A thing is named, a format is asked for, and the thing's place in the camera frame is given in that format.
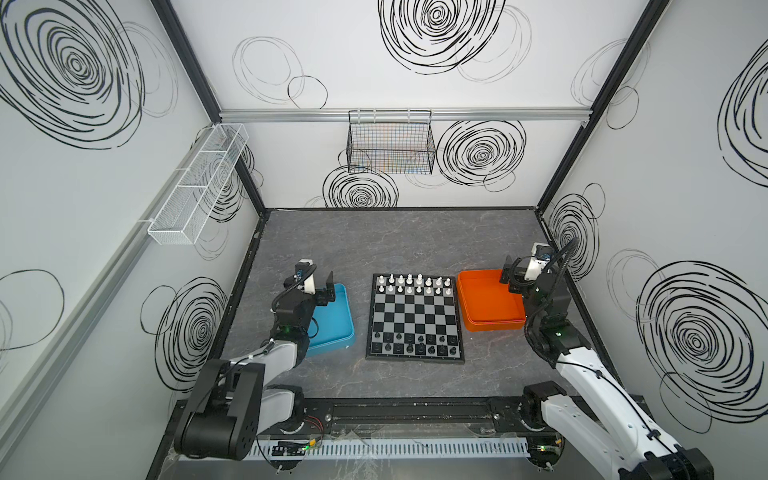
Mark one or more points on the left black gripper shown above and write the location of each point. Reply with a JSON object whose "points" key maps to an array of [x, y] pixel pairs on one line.
{"points": [[321, 288]]}

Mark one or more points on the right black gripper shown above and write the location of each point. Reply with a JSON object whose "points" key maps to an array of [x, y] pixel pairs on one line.
{"points": [[517, 280]]}

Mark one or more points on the teal plastic tray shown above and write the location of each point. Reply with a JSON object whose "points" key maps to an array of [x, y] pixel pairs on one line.
{"points": [[332, 327]]}

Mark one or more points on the orange plastic tray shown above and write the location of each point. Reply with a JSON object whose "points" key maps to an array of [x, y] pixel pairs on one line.
{"points": [[486, 304]]}

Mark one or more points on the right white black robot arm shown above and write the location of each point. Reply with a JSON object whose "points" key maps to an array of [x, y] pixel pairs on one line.
{"points": [[618, 438]]}

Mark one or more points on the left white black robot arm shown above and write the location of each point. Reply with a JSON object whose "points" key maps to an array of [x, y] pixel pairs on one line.
{"points": [[247, 379]]}

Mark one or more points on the black white chess board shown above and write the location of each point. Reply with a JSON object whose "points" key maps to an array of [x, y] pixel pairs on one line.
{"points": [[415, 323]]}

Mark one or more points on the black mounting rail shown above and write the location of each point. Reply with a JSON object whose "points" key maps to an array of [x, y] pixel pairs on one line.
{"points": [[408, 414]]}

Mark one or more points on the clear wire wall shelf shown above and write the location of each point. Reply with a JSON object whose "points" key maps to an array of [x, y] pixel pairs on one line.
{"points": [[189, 206]]}

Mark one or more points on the white slotted cable duct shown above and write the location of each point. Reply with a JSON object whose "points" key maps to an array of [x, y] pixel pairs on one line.
{"points": [[354, 449]]}

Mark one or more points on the black wire basket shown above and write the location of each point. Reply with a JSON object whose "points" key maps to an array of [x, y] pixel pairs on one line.
{"points": [[390, 141]]}

